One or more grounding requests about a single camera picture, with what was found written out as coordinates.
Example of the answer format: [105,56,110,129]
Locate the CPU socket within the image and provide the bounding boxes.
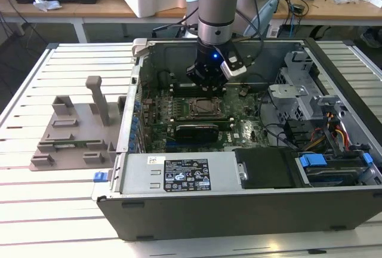
[186,96,225,119]

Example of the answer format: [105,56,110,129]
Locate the green motherboard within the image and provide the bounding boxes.
[140,86,269,153]

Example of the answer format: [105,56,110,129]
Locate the black graphics card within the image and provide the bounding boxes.
[175,124,219,145]

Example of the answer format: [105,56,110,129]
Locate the silver metal drive cage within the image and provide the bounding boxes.
[267,49,349,151]

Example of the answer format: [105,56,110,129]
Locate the black plastic shroud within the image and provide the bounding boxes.
[232,148,296,189]

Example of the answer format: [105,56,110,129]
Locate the wooden desk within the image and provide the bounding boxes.
[0,0,382,44]

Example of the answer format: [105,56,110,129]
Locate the silver power supply unit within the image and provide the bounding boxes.
[121,152,243,195]

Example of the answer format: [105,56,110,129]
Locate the hard disk in blue carrier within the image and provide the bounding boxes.
[297,152,374,188]

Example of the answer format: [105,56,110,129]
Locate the grey parts rack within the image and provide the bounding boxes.
[29,75,128,172]

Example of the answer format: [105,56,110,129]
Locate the dark grey PC case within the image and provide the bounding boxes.
[91,37,382,242]

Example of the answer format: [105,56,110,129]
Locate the crumpled white paper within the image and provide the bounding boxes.
[32,0,63,13]

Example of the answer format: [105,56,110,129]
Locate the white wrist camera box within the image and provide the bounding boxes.
[220,50,248,79]

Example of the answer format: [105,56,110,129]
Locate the yellow red wire bundle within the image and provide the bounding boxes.
[310,113,350,151]

